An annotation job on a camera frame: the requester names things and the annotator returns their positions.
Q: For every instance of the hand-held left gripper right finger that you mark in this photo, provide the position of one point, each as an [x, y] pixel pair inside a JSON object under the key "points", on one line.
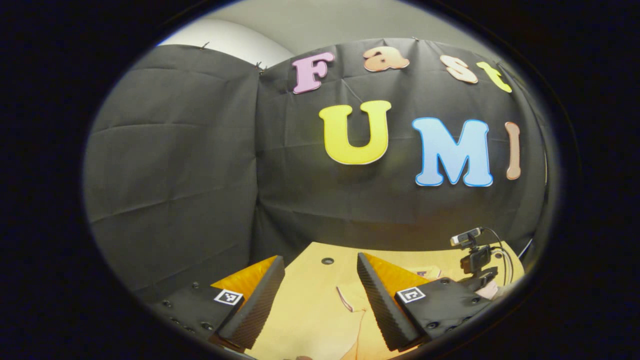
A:
{"points": [[382, 310]]}

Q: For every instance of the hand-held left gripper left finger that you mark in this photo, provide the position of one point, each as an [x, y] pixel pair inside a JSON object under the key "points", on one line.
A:
{"points": [[252, 310]]}

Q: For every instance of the orange T-shirt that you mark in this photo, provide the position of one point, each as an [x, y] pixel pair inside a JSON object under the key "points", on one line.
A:
{"points": [[330, 330]]}

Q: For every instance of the black webcam on stand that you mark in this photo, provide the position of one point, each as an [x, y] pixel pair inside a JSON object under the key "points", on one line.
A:
{"points": [[475, 260]]}

